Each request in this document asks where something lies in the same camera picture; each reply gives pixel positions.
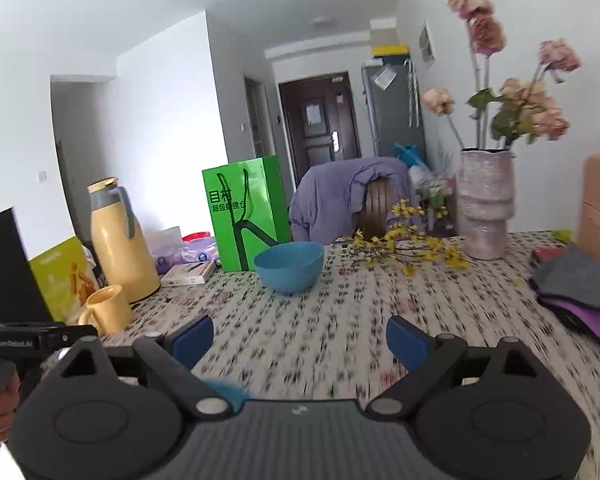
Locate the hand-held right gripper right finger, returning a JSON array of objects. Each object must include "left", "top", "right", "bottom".
[{"left": 367, "top": 316, "right": 538, "bottom": 422}]

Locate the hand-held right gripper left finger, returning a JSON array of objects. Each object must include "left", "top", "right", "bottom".
[{"left": 60, "top": 315, "right": 234, "bottom": 422}]

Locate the blue bowl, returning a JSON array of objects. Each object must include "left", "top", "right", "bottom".
[
  {"left": 253, "top": 241, "right": 326, "bottom": 296},
  {"left": 204, "top": 379, "right": 252, "bottom": 412}
]

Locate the person's left hand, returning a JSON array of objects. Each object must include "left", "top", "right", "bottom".
[{"left": 0, "top": 376, "right": 21, "bottom": 444}]

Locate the white flat box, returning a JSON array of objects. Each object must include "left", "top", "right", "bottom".
[{"left": 160, "top": 261, "right": 217, "bottom": 287}]

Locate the black box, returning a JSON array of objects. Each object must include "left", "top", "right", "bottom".
[{"left": 0, "top": 207, "right": 56, "bottom": 326}]

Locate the yellow-green box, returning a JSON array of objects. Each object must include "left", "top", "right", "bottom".
[{"left": 28, "top": 236, "right": 101, "bottom": 323}]

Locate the purple tissue pack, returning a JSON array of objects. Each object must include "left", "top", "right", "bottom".
[{"left": 152, "top": 237, "right": 220, "bottom": 267}]

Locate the yellow mug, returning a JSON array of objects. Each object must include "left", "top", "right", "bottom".
[{"left": 77, "top": 285, "right": 133, "bottom": 337}]

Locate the yellow flower branch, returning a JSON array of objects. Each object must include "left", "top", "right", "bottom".
[{"left": 347, "top": 199, "right": 473, "bottom": 277}]

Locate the yellow thermos jug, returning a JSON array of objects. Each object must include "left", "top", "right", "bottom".
[{"left": 87, "top": 177, "right": 161, "bottom": 305}]

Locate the wooden chair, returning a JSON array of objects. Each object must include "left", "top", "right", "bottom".
[{"left": 355, "top": 180, "right": 398, "bottom": 241}]

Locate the green paper bag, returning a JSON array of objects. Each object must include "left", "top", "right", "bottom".
[{"left": 202, "top": 155, "right": 292, "bottom": 273}]

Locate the pink textured vase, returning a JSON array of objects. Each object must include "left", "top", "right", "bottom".
[{"left": 456, "top": 149, "right": 515, "bottom": 261}]

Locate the grey folded cloth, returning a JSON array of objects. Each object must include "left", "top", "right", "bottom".
[{"left": 530, "top": 242, "right": 600, "bottom": 321}]

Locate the purple folded cloth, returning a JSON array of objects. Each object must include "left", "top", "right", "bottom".
[{"left": 540, "top": 297, "right": 600, "bottom": 356}]

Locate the blue plastic bag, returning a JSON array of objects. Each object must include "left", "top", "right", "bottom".
[{"left": 392, "top": 142, "right": 431, "bottom": 168}]

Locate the grey refrigerator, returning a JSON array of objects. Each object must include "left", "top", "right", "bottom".
[{"left": 362, "top": 57, "right": 427, "bottom": 161}]

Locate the dark wooden door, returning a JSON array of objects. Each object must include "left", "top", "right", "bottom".
[{"left": 278, "top": 72, "right": 362, "bottom": 188}]

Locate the pink flower bouquet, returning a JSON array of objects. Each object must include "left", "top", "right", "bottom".
[{"left": 420, "top": 0, "right": 583, "bottom": 152}]

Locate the white wall panel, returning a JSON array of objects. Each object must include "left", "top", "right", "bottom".
[{"left": 418, "top": 20, "right": 437, "bottom": 65}]

